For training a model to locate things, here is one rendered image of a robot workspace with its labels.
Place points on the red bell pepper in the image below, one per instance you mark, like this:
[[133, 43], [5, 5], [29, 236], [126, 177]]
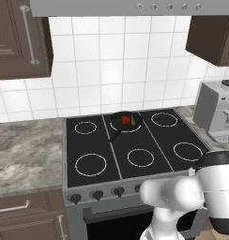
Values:
[[125, 120]]

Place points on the grey coffee machine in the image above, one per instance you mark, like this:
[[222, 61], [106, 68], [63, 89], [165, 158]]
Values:
[[215, 109]]

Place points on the brown base cupboard door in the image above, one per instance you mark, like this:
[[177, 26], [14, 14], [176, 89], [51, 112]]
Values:
[[32, 231]]

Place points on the brown drawer front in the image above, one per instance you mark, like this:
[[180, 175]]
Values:
[[41, 206]]

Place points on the dark brown wall cupboard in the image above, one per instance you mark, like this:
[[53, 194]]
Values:
[[207, 37]]

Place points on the black frying pan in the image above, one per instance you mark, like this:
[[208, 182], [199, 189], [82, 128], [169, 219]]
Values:
[[115, 122]]

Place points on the brown wall cupboard door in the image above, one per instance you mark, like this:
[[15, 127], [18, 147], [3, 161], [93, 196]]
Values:
[[10, 47]]

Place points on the black glass hob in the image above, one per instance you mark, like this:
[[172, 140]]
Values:
[[97, 143]]

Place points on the grey oven door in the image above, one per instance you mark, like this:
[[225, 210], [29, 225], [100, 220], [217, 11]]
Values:
[[119, 226]]

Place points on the black range knob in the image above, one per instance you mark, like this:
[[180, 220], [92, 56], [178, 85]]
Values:
[[97, 195], [138, 188], [75, 198], [119, 191]]

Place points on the grey kitchen range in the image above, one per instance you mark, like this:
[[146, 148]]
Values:
[[88, 190]]

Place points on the grey range hood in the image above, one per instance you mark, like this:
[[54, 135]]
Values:
[[88, 7]]

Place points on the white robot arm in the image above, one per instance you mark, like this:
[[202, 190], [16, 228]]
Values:
[[182, 195]]

